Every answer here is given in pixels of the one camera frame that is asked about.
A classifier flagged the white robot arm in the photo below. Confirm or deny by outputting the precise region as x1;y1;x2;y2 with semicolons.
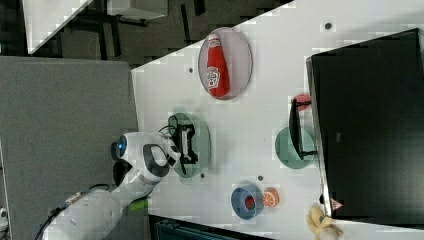
34;124;197;240

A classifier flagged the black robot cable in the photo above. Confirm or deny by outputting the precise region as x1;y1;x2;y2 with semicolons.
157;114;188;176

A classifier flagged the green plastic strainer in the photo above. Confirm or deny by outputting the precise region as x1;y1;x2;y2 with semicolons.
168;107;211;184

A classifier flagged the red ketchup bottle toy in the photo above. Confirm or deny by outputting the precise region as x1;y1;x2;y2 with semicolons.
206;34;230;98

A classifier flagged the red toy in bowl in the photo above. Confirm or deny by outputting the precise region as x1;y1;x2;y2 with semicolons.
245;196;255;211

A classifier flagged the yellow plush toy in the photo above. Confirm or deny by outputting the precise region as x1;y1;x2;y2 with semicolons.
306;204;343;240

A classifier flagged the blue bowl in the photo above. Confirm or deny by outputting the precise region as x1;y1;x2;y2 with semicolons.
231;184;264;220

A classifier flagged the green marker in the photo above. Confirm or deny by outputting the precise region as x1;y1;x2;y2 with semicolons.
129;199;148;211

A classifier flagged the large black box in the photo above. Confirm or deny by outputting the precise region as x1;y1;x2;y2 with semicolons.
307;29;424;229

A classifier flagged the grey oval plate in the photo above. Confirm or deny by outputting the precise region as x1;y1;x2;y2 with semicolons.
198;27;253;100

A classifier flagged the orange slice toy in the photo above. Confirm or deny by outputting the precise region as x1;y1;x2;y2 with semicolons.
262;187;279;208

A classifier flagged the teal crate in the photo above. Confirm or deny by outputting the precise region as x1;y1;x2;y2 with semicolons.
153;219;241;240

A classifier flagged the green round plate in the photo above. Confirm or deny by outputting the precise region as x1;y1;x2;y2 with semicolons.
274;127;315;169

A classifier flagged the red round object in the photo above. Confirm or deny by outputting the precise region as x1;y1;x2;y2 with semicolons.
292;93;311;111

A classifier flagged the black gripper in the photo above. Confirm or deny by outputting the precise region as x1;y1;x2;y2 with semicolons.
176;124;198;164

